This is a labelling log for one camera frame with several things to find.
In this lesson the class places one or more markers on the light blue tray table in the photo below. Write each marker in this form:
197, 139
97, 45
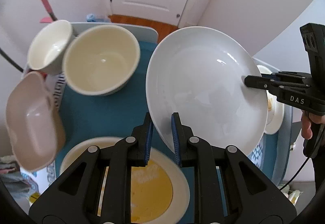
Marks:
284, 124

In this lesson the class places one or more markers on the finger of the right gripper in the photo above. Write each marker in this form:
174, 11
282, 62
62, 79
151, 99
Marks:
271, 76
258, 82

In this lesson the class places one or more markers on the pink oblong dish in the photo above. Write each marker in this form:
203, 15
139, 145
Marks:
33, 123

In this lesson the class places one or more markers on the right hand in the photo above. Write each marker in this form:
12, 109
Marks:
306, 121

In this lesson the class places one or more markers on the blue tablecloth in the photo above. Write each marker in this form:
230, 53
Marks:
116, 115

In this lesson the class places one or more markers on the cream yellow bowl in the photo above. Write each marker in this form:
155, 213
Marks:
101, 60

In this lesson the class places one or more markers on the plain white plate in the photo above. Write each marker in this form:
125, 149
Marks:
199, 73

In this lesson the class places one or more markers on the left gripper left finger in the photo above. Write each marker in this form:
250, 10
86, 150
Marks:
96, 187

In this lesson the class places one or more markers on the pink shoehorn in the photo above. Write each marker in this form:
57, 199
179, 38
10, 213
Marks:
49, 10

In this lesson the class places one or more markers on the small duck pattern plate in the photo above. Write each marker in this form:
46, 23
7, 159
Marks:
275, 115

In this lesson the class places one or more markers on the large yellow duck plate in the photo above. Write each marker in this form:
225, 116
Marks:
159, 192

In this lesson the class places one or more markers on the small white cup bowl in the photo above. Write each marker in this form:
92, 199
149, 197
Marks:
47, 49

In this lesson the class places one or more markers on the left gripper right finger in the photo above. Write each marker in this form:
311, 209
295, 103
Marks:
228, 187

